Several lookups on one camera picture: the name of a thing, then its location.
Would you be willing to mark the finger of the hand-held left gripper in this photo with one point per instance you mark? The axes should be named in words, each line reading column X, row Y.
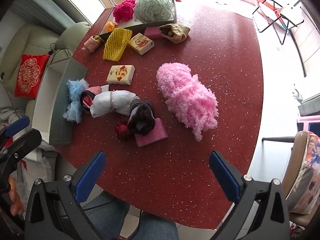
column 27, row 141
column 17, row 126

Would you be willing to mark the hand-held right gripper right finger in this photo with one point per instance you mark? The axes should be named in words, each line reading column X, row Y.
column 226, row 180

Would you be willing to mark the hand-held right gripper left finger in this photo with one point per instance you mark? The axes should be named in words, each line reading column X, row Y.
column 90, row 180

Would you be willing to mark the grey box with white inside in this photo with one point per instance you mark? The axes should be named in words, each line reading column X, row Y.
column 62, row 120

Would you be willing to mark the pink fluffy yarn duster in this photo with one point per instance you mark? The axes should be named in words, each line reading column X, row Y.
column 186, row 97

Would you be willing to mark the yellow tissue pack with capybara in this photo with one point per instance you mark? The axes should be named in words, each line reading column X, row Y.
column 141, row 44

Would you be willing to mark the person's left hand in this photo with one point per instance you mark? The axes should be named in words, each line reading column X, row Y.
column 16, row 202

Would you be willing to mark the striped grey cloth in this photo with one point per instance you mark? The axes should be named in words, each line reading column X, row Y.
column 10, row 116

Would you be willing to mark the white woven bag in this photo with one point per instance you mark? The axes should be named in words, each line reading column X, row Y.
column 37, row 165

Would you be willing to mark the person's left leg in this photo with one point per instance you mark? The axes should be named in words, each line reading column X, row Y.
column 110, row 215

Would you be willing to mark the person's leg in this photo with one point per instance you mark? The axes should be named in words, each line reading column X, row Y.
column 157, row 227
column 110, row 215

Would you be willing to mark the red embroidered cushion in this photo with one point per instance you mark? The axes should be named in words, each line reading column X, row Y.
column 30, row 76

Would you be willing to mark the red spiky ball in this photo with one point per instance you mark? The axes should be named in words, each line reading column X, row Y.
column 121, row 129

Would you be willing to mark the blue fluffy mesh pouf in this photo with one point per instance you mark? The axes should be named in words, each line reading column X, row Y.
column 75, row 97

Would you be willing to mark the brown chair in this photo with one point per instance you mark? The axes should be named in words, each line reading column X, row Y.
column 292, row 165

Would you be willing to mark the pink and red rolled cloth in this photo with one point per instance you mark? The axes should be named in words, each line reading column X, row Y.
column 87, row 100

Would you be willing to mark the black knitted hat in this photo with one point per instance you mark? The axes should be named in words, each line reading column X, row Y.
column 140, row 120

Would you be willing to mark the floral cushion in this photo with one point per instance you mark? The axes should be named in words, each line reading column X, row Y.
column 305, row 177

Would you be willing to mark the white tied cloth bundle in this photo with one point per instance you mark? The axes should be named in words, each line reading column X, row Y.
column 110, row 103

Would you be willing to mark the pink sponge block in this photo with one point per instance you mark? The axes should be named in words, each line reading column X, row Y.
column 151, row 32
column 155, row 135

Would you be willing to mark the person's right leg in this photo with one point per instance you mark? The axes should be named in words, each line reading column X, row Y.
column 157, row 227

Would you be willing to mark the beige sofa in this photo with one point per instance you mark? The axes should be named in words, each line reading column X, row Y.
column 22, row 40

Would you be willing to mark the pink plastic stool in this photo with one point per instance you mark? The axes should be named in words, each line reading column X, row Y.
column 310, row 122

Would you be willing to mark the pink and olive rolled socks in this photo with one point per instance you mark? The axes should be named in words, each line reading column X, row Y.
column 91, row 43

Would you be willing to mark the yellow foam fruit net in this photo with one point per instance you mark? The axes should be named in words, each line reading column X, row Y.
column 116, row 45

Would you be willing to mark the orange fabric flower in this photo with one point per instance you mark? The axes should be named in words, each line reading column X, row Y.
column 110, row 26

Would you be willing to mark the tan knitted sock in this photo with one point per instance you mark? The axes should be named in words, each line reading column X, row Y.
column 178, row 33

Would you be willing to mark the dark flat tray box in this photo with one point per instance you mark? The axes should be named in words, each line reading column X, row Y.
column 135, row 26

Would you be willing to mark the magenta fluffy yarn ball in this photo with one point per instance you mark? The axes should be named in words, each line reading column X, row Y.
column 123, row 10

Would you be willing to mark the green mesh bath pouf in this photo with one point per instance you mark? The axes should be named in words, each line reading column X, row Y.
column 153, row 7

